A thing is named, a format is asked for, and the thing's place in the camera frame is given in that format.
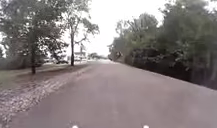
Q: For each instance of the pale building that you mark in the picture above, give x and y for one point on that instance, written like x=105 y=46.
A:
x=80 y=55

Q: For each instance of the reddish grey asphalt path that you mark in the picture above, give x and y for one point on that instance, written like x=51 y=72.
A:
x=122 y=100

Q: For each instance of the robot's own part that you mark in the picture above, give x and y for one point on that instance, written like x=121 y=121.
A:
x=75 y=126
x=146 y=126

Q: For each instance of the dense trees and bushes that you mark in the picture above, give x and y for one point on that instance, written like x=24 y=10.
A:
x=182 y=43

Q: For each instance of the row of trees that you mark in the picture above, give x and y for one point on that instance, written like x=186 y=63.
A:
x=33 y=33

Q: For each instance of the dirt and gravel verge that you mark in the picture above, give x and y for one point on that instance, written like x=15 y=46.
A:
x=22 y=96

